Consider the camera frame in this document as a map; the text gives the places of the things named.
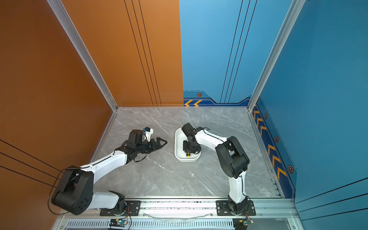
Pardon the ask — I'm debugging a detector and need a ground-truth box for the green circuit board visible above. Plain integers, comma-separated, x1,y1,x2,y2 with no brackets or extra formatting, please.
232,218,254,230
109,218,129,230

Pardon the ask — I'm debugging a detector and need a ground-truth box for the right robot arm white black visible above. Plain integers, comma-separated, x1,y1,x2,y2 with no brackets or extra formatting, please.
174,123,250,215

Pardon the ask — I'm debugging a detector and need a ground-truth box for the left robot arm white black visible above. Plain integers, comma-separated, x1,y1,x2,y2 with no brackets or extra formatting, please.
50,137,167,216

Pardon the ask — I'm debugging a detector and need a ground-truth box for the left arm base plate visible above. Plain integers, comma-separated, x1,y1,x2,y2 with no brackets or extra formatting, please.
100,200,141,217

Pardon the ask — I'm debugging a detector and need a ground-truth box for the left green circuit board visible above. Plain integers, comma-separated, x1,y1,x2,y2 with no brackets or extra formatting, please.
109,218,129,230

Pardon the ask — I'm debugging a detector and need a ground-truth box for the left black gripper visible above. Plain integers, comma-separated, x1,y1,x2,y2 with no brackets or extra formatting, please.
136,137,167,155

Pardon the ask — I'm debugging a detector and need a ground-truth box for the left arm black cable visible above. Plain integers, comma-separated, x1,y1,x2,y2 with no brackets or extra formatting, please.
47,169,71,216

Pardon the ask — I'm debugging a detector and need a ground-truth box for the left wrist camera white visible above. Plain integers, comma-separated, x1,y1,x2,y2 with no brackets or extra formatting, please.
142,127,153,142

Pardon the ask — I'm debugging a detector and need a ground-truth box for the right green circuit board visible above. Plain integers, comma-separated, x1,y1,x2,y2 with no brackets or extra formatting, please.
232,218,254,230

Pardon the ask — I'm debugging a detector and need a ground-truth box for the white oval bin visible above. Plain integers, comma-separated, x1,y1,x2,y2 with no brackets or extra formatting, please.
174,128,201,163

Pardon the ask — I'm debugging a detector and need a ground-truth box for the aluminium front rail frame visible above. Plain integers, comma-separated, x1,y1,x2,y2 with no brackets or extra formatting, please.
53,197,304,230

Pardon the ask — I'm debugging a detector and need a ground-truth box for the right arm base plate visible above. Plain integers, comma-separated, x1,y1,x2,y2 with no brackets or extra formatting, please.
216,199,256,216

